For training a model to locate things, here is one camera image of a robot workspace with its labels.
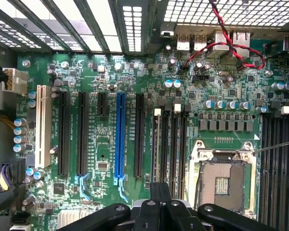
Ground RAM slot white latches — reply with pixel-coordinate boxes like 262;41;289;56
170;100;183;200
260;113;272;224
151;107;162;185
279;105;289;231

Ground RAM slot black latches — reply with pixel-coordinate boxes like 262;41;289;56
269;101;281;229
180;103;192;200
160;97;171;186

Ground CPU socket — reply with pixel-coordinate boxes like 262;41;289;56
187;139;258;217

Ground silver finned heatsink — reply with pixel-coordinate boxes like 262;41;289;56
57;208;95;228

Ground long black expansion slot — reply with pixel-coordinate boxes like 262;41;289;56
133;93;145;179
58;90;71;176
74;91;91;200

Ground blue expansion slot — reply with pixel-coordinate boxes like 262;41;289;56
113;92;130;204

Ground green motherboard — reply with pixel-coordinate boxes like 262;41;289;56
15;36;289;231

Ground short black expansion slot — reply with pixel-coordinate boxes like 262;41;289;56
97;92;108;117

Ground thin metal locking lever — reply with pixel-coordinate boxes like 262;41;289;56
252;139;289;154

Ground white expansion slot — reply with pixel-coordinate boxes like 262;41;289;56
35;84;53;169

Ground silver USB port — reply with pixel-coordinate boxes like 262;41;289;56
176;32;191;54
193;32;208;52

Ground large silver port block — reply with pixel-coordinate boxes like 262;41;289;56
207;29;234;58
232;30;251;58

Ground white power connector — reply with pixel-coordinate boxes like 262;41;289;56
1;67;29;96

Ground open PC case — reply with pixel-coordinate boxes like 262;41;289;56
0;0;289;61

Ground black purple wire connector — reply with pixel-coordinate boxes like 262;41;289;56
0;158;27;192

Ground yellow power wires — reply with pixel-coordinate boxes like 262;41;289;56
0;115;16;132

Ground red black twisted wire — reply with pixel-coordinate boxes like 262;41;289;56
180;0;267;72

